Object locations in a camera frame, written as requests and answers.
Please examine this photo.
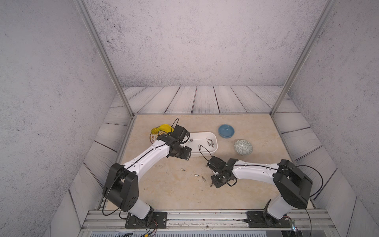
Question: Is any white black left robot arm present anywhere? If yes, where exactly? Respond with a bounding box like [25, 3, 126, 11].
[103, 125, 191, 224]

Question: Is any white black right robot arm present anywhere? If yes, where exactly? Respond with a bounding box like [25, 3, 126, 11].
[206, 156, 313, 221]

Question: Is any white rectangular storage box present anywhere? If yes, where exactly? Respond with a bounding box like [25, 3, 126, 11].
[184, 132, 218, 157]

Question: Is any yellow banana bunch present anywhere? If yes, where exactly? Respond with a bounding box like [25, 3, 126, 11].
[151, 124, 175, 136]

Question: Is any patterned round plate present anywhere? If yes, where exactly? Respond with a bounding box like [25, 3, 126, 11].
[149, 131, 162, 144]

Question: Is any patterned ceramic jar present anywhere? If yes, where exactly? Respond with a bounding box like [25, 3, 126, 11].
[234, 139, 253, 156]

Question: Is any blue bowl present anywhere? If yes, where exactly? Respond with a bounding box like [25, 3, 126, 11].
[218, 124, 235, 139]

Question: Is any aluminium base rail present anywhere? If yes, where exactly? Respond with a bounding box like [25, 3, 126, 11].
[79, 209, 340, 237]

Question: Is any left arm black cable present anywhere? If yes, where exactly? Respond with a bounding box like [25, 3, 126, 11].
[101, 118, 191, 220]

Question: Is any left aluminium frame post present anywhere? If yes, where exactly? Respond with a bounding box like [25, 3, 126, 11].
[74, 0, 134, 117]

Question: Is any aluminium frame post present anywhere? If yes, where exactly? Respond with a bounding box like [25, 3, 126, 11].
[74, 0, 134, 117]
[270, 0, 337, 118]

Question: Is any right aluminium frame post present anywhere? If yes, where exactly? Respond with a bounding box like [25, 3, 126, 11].
[270, 0, 337, 118]

